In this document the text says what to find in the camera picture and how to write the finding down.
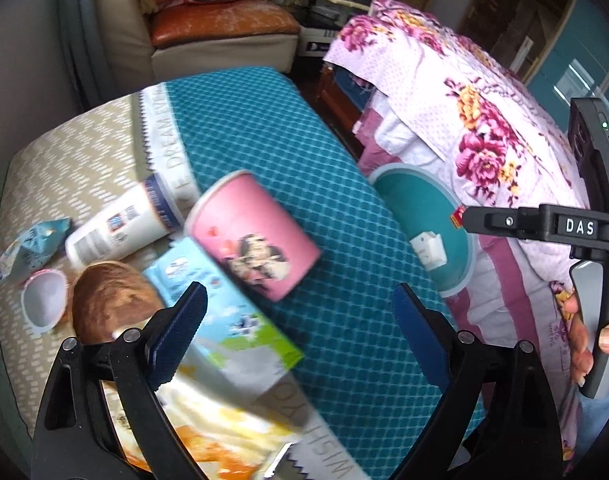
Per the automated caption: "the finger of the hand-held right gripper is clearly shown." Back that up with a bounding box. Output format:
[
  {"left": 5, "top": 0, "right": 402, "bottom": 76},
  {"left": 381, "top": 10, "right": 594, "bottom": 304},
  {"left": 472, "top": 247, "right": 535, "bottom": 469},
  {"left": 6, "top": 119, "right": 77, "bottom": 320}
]
[{"left": 462, "top": 205, "right": 540, "bottom": 241}]

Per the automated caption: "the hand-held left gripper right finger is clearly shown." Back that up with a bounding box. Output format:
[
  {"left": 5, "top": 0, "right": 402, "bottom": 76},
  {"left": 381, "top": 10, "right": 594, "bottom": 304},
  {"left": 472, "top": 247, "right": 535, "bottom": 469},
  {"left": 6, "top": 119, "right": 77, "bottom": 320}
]
[{"left": 387, "top": 282, "right": 565, "bottom": 480}]

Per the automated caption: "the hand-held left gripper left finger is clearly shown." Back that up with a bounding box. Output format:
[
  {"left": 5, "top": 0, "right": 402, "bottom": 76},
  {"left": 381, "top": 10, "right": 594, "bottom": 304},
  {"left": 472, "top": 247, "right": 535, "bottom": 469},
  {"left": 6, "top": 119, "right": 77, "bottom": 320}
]
[{"left": 30, "top": 281, "right": 208, "bottom": 480}]

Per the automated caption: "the blue and green milk carton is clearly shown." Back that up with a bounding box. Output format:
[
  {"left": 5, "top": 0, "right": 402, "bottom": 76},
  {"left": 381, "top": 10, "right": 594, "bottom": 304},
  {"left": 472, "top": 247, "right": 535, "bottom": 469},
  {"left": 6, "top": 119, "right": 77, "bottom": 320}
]
[{"left": 144, "top": 236, "right": 305, "bottom": 391}]

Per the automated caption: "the small white paper box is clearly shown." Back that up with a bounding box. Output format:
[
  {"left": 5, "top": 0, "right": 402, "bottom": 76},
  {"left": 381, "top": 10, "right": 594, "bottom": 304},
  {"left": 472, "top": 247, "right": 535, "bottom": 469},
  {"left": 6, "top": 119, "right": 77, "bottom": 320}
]
[{"left": 409, "top": 231, "right": 448, "bottom": 273}]

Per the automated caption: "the brown round bread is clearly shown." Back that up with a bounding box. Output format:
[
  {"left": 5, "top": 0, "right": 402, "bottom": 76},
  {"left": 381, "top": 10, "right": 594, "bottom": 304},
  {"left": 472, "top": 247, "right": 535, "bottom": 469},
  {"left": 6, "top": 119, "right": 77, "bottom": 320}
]
[{"left": 72, "top": 260, "right": 168, "bottom": 346}]

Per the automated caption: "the teal trash bin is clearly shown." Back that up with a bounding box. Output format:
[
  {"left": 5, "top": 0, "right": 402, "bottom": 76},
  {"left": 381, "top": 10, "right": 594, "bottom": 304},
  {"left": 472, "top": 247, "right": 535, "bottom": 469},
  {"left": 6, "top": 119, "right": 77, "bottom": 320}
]
[{"left": 367, "top": 162, "right": 480, "bottom": 298}]

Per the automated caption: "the yellow snack packet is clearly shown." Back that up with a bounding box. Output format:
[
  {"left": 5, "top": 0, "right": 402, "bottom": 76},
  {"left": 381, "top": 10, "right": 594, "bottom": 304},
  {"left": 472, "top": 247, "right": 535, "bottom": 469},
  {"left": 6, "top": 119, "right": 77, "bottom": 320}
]
[{"left": 102, "top": 365, "right": 295, "bottom": 480}]

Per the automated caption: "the white plastic bottle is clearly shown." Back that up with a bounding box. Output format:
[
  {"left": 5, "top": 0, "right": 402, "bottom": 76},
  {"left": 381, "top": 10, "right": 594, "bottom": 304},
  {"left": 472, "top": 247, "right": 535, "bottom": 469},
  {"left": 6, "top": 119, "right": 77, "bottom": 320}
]
[{"left": 64, "top": 174, "right": 188, "bottom": 267}]

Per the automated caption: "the pink paper cup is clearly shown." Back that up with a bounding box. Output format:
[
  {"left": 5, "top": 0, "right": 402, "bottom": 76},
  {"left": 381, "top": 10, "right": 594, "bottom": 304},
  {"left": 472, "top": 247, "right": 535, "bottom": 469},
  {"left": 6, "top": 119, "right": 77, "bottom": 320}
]
[{"left": 184, "top": 170, "right": 323, "bottom": 302}]

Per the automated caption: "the small red rimmed cup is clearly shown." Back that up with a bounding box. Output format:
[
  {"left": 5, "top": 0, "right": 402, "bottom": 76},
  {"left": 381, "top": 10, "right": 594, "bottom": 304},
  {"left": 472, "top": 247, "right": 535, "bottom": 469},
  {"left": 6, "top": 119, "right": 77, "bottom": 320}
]
[{"left": 20, "top": 268, "right": 69, "bottom": 331}]

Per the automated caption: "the green and silver snack wrapper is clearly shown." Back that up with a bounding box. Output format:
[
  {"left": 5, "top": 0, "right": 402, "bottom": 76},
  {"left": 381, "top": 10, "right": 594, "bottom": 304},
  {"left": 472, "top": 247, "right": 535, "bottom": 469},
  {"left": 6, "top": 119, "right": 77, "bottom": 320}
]
[{"left": 259, "top": 442, "right": 300, "bottom": 480}]

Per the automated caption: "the blue wrapper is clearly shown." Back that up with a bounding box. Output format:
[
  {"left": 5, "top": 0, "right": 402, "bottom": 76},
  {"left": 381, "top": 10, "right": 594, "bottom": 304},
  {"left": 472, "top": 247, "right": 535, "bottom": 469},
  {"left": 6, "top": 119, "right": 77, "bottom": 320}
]
[{"left": 0, "top": 217, "right": 72, "bottom": 293}]

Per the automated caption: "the person's right hand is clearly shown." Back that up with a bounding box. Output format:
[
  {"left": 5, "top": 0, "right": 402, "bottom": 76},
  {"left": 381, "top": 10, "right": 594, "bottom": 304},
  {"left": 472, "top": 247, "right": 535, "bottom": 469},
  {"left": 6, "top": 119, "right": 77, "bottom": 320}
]
[{"left": 562, "top": 292, "right": 609, "bottom": 386}]

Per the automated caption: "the pink floral quilt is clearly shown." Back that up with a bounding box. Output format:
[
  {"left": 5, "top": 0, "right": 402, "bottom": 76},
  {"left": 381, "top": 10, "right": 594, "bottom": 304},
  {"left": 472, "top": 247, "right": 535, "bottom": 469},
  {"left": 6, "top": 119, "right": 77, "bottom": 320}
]
[{"left": 322, "top": 0, "right": 609, "bottom": 466}]

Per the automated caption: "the teal wardrobe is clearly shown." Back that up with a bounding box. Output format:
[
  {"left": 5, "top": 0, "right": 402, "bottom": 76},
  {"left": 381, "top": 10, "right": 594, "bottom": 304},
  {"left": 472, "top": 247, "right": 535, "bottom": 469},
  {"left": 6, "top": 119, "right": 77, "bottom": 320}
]
[{"left": 527, "top": 0, "right": 609, "bottom": 126}]

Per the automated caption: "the blue bed sheet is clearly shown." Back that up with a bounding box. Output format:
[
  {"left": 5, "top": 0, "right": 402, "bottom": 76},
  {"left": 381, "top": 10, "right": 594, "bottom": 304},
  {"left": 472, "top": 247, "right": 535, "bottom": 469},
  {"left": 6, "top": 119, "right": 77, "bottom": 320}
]
[{"left": 333, "top": 66, "right": 376, "bottom": 111}]

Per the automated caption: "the wooden shelf unit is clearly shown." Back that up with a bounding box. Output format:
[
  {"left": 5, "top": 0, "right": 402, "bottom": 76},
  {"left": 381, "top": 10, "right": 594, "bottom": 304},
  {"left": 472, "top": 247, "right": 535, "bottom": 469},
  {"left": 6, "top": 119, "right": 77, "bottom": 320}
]
[{"left": 457, "top": 0, "right": 575, "bottom": 81}]

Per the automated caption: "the teal and beige tablecloth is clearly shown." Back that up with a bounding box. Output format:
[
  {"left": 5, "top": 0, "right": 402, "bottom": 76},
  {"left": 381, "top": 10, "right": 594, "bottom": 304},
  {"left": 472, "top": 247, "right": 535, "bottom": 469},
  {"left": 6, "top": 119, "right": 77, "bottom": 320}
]
[{"left": 0, "top": 66, "right": 485, "bottom": 480}]

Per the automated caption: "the white storage box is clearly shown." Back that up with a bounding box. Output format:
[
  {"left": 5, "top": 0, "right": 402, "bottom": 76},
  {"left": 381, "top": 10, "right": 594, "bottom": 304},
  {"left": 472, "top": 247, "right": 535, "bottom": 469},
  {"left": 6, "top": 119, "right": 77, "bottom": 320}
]
[{"left": 300, "top": 25, "right": 343, "bottom": 57}]

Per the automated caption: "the beige sofa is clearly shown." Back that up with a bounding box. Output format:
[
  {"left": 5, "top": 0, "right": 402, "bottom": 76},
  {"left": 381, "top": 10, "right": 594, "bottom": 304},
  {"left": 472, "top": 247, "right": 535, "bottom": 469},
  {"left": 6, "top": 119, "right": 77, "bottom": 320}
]
[{"left": 93, "top": 0, "right": 300, "bottom": 83}]

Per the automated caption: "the grey upholstered panel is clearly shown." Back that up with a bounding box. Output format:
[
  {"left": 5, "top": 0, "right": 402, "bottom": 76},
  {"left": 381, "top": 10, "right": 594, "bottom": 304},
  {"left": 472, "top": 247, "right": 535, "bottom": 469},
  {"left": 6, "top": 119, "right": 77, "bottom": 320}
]
[{"left": 0, "top": 0, "right": 85, "bottom": 181}]

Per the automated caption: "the grey blue curtain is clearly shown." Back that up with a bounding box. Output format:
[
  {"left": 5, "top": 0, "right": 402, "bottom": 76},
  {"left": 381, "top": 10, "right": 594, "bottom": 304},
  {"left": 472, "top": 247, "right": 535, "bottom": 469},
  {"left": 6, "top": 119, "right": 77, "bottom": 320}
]
[{"left": 59, "top": 0, "right": 120, "bottom": 106}]

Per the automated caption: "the orange seat cushion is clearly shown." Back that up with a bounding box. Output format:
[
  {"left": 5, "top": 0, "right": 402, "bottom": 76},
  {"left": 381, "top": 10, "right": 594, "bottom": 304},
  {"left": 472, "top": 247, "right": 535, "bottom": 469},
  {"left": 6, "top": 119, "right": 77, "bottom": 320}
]
[{"left": 149, "top": 0, "right": 301, "bottom": 50}]

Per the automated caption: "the wooden bed frame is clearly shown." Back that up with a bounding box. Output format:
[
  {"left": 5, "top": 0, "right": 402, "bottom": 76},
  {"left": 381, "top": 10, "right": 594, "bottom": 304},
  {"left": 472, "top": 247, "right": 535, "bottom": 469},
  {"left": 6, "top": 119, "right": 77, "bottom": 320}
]
[{"left": 317, "top": 62, "right": 370, "bottom": 156}]

